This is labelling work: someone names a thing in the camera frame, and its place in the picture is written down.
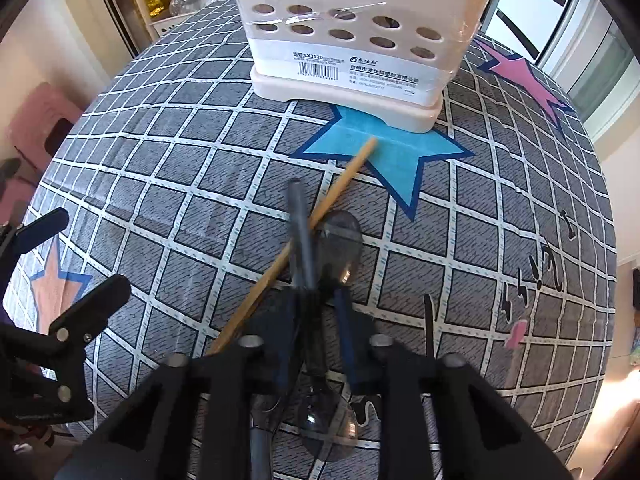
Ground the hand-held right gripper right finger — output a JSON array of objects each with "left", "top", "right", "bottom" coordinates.
[{"left": 334, "top": 287, "right": 571, "bottom": 480}]

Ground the bamboo chopstick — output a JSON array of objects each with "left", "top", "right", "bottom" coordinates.
[{"left": 205, "top": 137, "right": 378, "bottom": 357}]

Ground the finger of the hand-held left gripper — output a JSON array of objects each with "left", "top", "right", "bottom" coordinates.
[
  {"left": 0, "top": 207, "right": 70, "bottom": 261},
  {"left": 50, "top": 274, "right": 132, "bottom": 356}
]

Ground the pink plastic stool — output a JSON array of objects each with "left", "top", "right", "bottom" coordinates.
[{"left": 10, "top": 82, "right": 84, "bottom": 187}]

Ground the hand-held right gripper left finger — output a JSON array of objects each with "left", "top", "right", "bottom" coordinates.
[{"left": 55, "top": 287, "right": 302, "bottom": 480}]

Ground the sliding glass door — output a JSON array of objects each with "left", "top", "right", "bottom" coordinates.
[{"left": 480, "top": 0, "right": 640, "bottom": 141}]

